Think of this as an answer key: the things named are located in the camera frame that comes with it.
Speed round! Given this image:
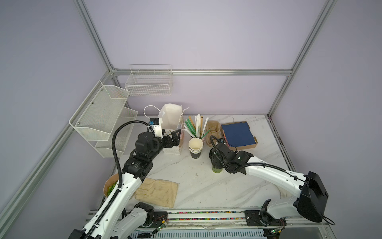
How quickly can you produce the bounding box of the black plastic cup lid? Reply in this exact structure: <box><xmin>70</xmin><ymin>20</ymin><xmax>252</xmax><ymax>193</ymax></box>
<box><xmin>209</xmin><ymin>148</ymin><xmax>221</xmax><ymax>164</ymax></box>

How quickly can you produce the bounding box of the green paper cup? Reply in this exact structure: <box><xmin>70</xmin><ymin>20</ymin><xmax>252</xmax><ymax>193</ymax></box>
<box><xmin>211</xmin><ymin>161</ymin><xmax>224</xmax><ymax>173</ymax></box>

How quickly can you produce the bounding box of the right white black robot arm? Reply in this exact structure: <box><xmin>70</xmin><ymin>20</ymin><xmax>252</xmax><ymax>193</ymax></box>
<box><xmin>210</xmin><ymin>136</ymin><xmax>335</xmax><ymax>227</ymax></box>

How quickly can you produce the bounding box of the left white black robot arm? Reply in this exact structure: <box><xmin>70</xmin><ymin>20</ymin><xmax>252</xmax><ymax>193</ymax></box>
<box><xmin>69</xmin><ymin>118</ymin><xmax>182</xmax><ymax>239</ymax></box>

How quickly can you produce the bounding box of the white paper gift bag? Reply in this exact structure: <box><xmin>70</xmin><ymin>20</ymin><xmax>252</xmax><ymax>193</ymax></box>
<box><xmin>143</xmin><ymin>103</ymin><xmax>188</xmax><ymax>155</ymax></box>

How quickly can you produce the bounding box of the bundle of wrapped straws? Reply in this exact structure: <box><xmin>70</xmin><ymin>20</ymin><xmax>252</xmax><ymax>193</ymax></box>
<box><xmin>184</xmin><ymin>114</ymin><xmax>211</xmax><ymax>139</ymax></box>

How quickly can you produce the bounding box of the stack of paper cups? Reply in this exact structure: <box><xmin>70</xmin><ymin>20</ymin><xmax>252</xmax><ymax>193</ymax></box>
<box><xmin>188</xmin><ymin>138</ymin><xmax>204</xmax><ymax>159</ymax></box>

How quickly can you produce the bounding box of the lower white mesh shelf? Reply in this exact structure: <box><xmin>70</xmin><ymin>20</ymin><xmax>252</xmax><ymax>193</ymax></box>
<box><xmin>90</xmin><ymin>107</ymin><xmax>138</xmax><ymax>158</ymax></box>

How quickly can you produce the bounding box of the white mesh shelf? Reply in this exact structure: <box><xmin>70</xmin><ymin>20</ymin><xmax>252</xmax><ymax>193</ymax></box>
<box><xmin>90</xmin><ymin>107</ymin><xmax>138</xmax><ymax>158</ymax></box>
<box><xmin>69</xmin><ymin>81</ymin><xmax>129</xmax><ymax>141</ymax></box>

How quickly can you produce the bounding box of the brown pulp cup carrier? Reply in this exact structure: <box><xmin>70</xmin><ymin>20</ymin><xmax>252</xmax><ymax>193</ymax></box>
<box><xmin>205</xmin><ymin>120</ymin><xmax>222</xmax><ymax>147</ymax></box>

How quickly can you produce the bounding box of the brown bowl with greens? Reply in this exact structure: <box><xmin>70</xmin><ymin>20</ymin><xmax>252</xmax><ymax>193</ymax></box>
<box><xmin>103</xmin><ymin>174</ymin><xmax>119</xmax><ymax>197</ymax></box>

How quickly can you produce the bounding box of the upper white mesh shelf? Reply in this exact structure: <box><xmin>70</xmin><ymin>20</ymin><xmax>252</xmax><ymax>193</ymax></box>
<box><xmin>69</xmin><ymin>81</ymin><xmax>129</xmax><ymax>141</ymax></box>

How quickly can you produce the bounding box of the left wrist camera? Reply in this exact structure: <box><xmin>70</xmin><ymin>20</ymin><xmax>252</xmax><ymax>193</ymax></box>
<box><xmin>149</xmin><ymin>118</ymin><xmax>163</xmax><ymax>138</ymax></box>

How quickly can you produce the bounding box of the white wire basket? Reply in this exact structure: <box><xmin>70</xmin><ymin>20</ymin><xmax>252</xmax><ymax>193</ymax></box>
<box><xmin>125</xmin><ymin>64</ymin><xmax>173</xmax><ymax>97</ymax></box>

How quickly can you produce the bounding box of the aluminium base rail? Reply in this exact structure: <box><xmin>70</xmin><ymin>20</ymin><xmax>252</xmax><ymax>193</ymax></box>
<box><xmin>152</xmin><ymin>208</ymin><xmax>329</xmax><ymax>229</ymax></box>

